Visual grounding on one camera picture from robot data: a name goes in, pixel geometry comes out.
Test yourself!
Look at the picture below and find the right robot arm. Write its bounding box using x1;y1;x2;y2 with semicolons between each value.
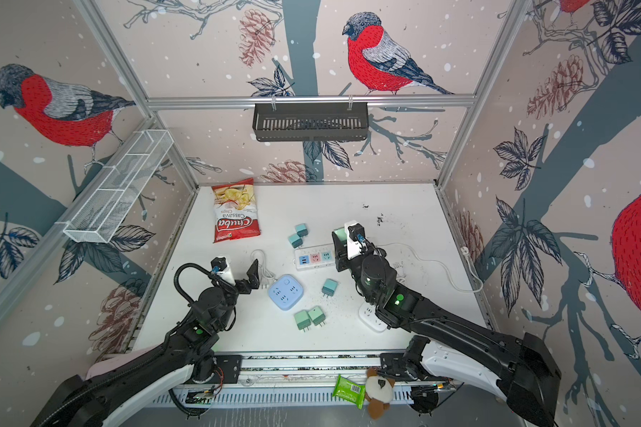
331;223;562;426

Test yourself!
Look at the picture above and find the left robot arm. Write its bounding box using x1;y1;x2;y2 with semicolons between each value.
33;257;260;426

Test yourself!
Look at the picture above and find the teal plug adapter far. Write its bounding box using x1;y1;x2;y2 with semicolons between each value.
295;223;309;238

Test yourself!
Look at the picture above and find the teal plug adapter near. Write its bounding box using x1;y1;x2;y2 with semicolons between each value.
288;234;303;248

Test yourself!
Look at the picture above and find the green plug adapter right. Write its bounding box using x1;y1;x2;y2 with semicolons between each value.
307;306;326;326

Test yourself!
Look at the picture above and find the green plug adapter left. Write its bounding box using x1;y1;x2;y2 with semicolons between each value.
294;310;312;331

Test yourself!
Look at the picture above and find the white multicolour power strip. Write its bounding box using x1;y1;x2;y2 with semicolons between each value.
294;244;336;270

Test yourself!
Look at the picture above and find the blue cube power socket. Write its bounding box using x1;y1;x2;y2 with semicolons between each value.
268;275;304;311

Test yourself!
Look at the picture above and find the white cube power socket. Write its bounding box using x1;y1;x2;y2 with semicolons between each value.
358;302;388;334

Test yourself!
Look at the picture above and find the red white cassava chips bag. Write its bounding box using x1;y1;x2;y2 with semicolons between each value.
211;178;261;243

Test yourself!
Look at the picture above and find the green wipes packet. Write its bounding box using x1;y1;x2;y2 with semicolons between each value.
332;375;365;409

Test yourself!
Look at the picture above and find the brown white plush toy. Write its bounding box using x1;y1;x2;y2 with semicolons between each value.
364;368;395;420

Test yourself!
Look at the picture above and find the pink tray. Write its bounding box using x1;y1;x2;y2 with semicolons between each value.
85;352;142;380

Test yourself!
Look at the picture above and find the white power cable blue cube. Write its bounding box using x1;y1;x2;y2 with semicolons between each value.
250;249;277;288

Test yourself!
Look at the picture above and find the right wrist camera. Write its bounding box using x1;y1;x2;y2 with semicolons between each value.
345;222;365;260

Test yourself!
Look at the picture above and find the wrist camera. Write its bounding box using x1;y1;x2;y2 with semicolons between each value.
345;222;365;260
211;257;235;285

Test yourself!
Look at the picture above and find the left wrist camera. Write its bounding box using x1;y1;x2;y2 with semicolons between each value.
211;257;235;285

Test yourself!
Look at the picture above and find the black wire basket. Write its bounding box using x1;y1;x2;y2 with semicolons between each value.
252;102;370;142

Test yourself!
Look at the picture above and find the white mesh wall basket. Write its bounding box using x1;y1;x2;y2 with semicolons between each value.
63;129;174;243

